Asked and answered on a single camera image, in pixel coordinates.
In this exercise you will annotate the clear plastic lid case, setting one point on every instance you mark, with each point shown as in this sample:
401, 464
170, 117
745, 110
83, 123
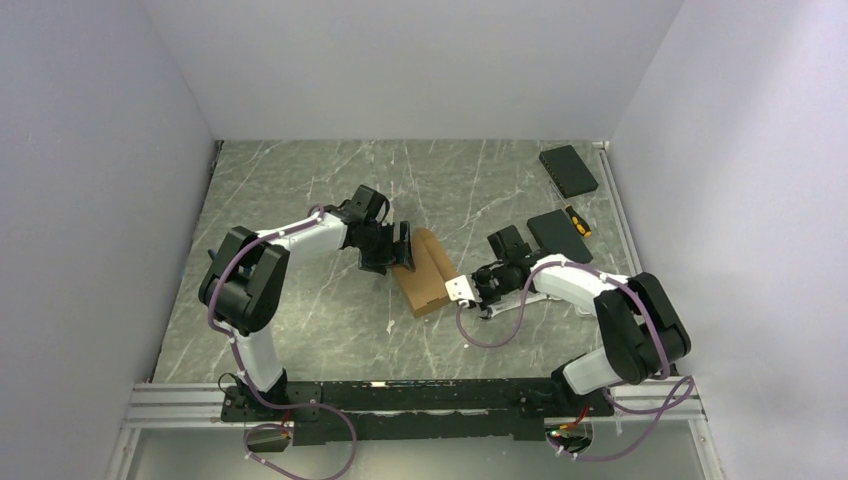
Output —
583, 313

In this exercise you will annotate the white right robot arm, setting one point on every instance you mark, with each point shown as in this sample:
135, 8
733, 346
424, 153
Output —
641, 332

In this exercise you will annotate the black flat box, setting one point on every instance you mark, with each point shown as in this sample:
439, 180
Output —
567, 171

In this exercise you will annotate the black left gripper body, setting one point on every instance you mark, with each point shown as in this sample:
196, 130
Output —
376, 249

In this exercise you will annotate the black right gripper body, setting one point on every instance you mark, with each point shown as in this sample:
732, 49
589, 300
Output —
493, 283

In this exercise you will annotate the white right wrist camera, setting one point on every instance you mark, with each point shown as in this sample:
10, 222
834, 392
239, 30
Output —
461, 290

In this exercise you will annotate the silver combination wrench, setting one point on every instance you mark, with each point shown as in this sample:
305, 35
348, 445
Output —
512, 303

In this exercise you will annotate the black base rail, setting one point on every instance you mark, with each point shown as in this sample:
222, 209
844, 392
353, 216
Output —
329, 411

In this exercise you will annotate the brown cardboard paper box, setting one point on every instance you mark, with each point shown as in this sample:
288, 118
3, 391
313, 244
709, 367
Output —
424, 289

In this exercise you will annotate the aluminium frame rail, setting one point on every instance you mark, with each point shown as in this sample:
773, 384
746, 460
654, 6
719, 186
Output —
197, 405

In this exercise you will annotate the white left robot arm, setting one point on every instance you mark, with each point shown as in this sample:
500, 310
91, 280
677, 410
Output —
243, 286

